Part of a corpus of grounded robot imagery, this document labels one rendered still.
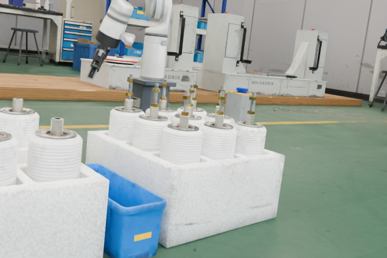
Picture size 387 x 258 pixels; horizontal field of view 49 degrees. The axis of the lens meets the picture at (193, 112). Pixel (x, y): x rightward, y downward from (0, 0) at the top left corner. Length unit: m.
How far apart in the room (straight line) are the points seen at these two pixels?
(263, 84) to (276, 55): 3.65
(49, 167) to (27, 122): 0.24
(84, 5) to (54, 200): 6.93
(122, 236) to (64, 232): 0.12
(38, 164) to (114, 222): 0.20
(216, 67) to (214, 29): 0.35
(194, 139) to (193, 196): 0.13
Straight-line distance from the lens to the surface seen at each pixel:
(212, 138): 1.05
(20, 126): 1.01
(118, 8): 1.33
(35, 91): 2.99
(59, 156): 0.80
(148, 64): 1.68
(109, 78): 3.26
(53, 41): 6.99
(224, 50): 3.94
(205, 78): 4.12
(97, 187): 0.81
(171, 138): 0.97
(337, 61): 7.08
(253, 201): 1.15
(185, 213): 0.98
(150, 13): 1.68
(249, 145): 1.14
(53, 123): 0.82
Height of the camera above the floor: 0.43
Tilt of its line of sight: 8 degrees down
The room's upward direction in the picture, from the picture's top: 6 degrees clockwise
